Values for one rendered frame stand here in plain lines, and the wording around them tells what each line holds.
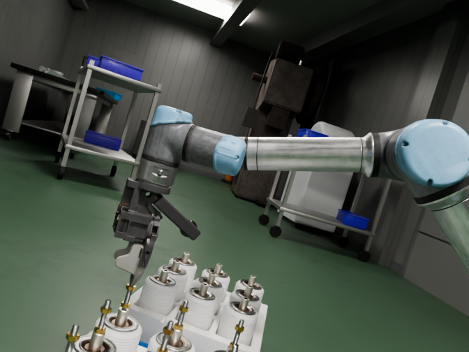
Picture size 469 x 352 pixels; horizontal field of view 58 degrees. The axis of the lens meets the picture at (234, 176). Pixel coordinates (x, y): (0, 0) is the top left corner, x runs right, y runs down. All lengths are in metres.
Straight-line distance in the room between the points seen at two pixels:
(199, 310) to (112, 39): 7.67
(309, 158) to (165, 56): 7.70
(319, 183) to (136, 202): 4.25
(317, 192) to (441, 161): 4.26
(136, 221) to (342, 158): 0.44
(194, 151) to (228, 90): 7.80
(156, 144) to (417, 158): 0.47
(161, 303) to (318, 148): 0.61
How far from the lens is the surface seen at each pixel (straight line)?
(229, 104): 8.57
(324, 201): 5.07
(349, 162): 0.91
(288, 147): 0.90
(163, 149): 0.81
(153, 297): 1.20
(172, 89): 8.45
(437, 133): 0.78
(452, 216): 0.82
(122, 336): 0.91
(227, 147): 0.79
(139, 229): 0.85
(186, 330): 1.17
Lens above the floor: 0.66
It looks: 3 degrees down
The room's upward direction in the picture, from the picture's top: 17 degrees clockwise
